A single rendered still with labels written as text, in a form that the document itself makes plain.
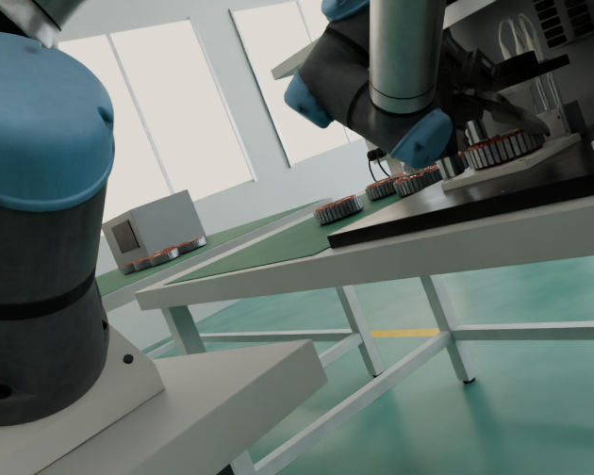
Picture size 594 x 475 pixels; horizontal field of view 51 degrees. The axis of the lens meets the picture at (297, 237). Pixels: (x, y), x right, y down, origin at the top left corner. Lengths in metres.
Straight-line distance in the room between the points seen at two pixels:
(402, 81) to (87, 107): 0.38
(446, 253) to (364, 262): 0.15
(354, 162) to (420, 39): 6.20
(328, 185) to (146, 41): 2.28
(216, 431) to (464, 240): 0.40
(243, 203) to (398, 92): 5.26
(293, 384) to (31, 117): 0.27
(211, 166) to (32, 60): 5.43
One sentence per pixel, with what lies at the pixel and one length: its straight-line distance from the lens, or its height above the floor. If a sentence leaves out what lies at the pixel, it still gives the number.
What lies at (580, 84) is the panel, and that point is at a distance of 1.19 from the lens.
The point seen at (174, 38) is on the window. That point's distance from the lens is 6.12.
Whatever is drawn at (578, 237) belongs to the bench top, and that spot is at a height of 0.72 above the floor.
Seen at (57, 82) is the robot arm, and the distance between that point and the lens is 0.42.
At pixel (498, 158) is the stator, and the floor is 0.79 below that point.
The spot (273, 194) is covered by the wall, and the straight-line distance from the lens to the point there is 6.12.
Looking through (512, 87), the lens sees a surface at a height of 0.88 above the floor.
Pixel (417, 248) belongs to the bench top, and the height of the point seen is 0.74.
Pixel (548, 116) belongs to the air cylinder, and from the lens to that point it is 1.08.
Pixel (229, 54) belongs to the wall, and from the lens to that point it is 6.34.
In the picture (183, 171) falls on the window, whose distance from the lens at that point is 5.70.
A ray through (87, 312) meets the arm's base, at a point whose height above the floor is 0.84.
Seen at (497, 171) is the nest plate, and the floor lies 0.78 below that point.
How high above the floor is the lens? 0.87
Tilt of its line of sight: 5 degrees down
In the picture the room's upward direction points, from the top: 21 degrees counter-clockwise
